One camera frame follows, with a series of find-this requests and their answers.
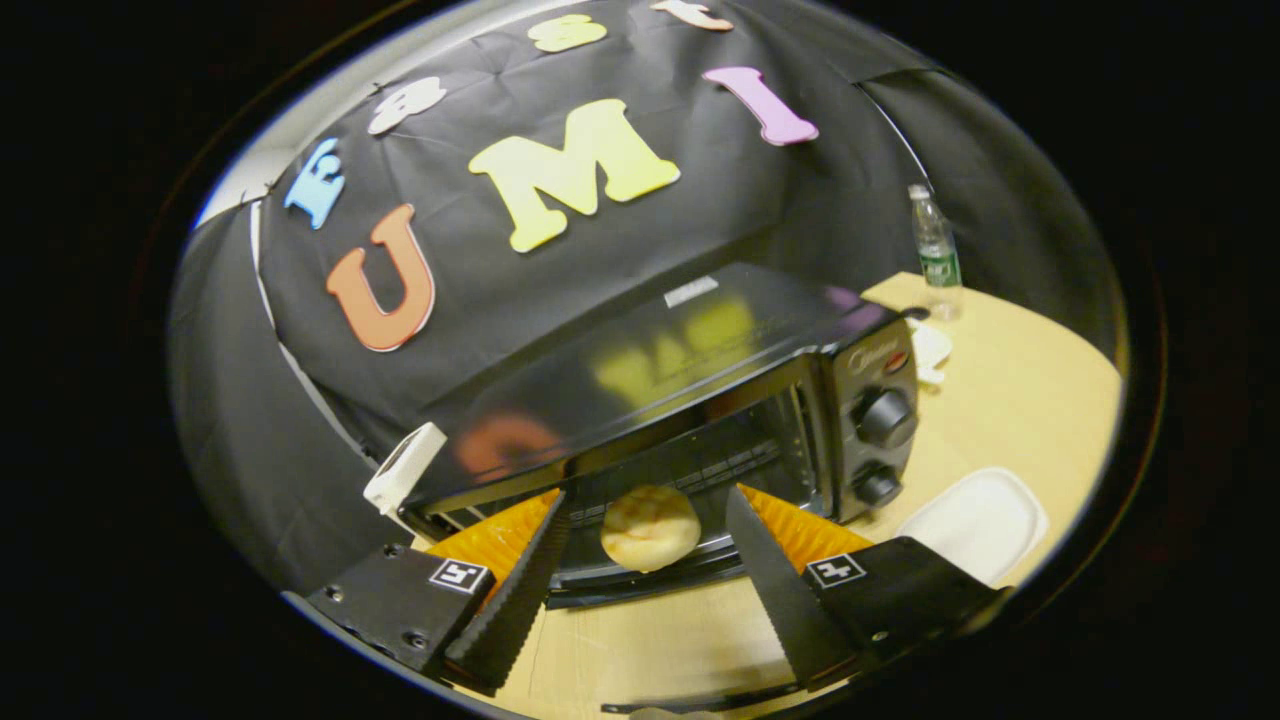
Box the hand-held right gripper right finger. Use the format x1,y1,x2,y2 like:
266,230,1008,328
724,484,1006,693

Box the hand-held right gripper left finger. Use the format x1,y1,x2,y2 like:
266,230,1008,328
305,488,573,698

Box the round bread bun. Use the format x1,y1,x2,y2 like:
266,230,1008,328
600,485,703,574

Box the black electric oven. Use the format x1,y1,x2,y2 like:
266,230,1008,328
405,262,921,613

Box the white toaster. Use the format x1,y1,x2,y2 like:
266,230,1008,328
362,421,449,546

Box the white rectangular plate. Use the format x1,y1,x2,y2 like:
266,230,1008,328
895,467,1050,588

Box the white divided grain dish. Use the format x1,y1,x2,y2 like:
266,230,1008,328
905,318,953,387

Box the clear plastic water bottle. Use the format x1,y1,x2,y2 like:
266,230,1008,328
907,183,965,321

